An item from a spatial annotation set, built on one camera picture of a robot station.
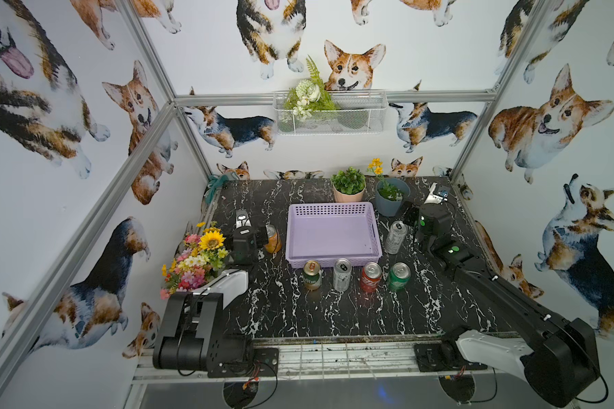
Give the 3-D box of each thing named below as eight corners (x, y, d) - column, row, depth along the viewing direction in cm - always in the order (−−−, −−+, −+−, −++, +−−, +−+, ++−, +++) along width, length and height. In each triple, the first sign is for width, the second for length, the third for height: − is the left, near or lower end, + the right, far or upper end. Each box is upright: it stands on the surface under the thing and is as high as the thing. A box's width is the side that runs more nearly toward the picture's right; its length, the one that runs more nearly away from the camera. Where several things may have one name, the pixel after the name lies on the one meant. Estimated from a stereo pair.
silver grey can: (333, 292, 89) (334, 274, 78) (332, 276, 93) (333, 257, 82) (349, 292, 89) (352, 274, 78) (348, 276, 93) (351, 257, 82)
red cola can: (360, 292, 89) (363, 279, 80) (358, 276, 93) (361, 262, 84) (377, 292, 89) (383, 279, 80) (375, 276, 93) (380, 261, 84)
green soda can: (387, 292, 89) (394, 278, 80) (385, 276, 93) (391, 262, 84) (403, 292, 89) (412, 278, 80) (400, 276, 93) (408, 261, 84)
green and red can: (305, 290, 90) (302, 276, 81) (305, 275, 93) (303, 260, 84) (321, 290, 90) (321, 276, 81) (321, 275, 93) (321, 260, 84)
